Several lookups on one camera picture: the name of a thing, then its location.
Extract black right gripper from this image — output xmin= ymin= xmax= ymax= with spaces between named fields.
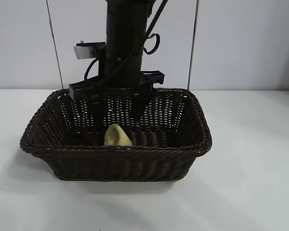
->
xmin=69 ymin=51 xmax=165 ymax=133

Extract pale yellow egg yolk pastry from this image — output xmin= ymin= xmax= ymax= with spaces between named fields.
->
xmin=103 ymin=124 xmax=133 ymax=147

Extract dark brown woven basket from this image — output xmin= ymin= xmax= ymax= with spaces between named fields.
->
xmin=19 ymin=87 xmax=213 ymax=182

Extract thin dark vertical rod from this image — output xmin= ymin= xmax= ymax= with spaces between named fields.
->
xmin=186 ymin=0 xmax=198 ymax=91
xmin=45 ymin=0 xmax=65 ymax=90

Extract black right camera cable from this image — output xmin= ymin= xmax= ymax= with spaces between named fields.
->
xmin=84 ymin=59 xmax=101 ymax=81

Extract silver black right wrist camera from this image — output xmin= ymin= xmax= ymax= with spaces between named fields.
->
xmin=73 ymin=40 xmax=107 ymax=77

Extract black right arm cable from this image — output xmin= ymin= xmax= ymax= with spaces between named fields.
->
xmin=143 ymin=0 xmax=171 ymax=55

